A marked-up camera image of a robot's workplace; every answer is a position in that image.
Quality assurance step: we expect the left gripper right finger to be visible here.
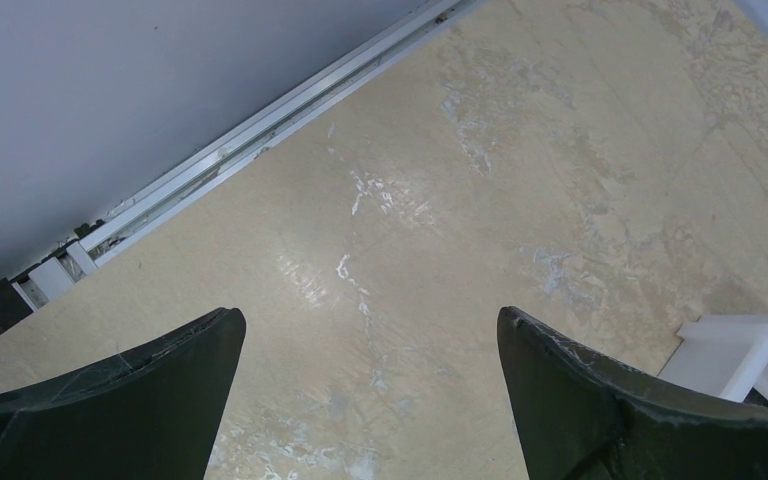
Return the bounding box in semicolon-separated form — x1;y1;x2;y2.
497;306;768;479

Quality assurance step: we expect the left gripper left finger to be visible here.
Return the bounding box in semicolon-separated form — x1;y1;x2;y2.
0;308;246;479

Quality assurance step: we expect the white plastic bin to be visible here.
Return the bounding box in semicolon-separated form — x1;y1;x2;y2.
658;314;768;402

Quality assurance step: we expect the aluminium frame rail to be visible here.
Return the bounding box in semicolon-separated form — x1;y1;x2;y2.
2;1;479;319

